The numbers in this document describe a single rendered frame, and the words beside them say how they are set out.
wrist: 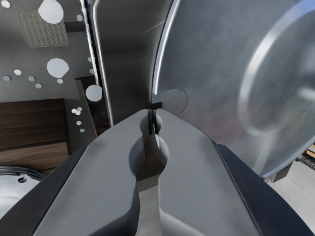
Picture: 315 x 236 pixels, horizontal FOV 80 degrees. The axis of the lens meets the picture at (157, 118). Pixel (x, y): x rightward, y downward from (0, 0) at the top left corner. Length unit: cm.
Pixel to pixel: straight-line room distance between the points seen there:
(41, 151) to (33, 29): 37
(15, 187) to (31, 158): 9
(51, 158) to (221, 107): 59
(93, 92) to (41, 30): 49
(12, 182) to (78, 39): 56
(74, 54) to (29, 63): 17
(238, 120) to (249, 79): 4
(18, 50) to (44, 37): 21
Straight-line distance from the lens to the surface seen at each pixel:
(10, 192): 73
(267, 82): 19
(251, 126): 21
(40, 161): 70
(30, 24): 73
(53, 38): 73
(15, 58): 93
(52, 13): 24
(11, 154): 68
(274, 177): 43
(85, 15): 71
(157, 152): 16
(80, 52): 91
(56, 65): 25
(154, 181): 41
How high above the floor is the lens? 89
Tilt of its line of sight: 52 degrees down
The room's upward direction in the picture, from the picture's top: 139 degrees clockwise
